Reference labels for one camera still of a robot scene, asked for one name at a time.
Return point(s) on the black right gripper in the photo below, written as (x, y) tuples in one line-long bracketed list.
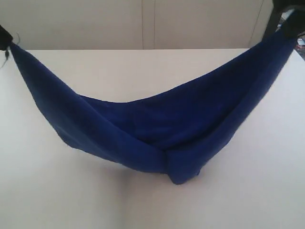
[(294, 25)]

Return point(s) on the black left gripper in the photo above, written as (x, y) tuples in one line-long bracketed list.
[(5, 39)]

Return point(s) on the black window frame post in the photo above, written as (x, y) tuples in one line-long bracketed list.
[(272, 24)]

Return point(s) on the blue towel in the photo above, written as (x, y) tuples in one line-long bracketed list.
[(174, 133)]

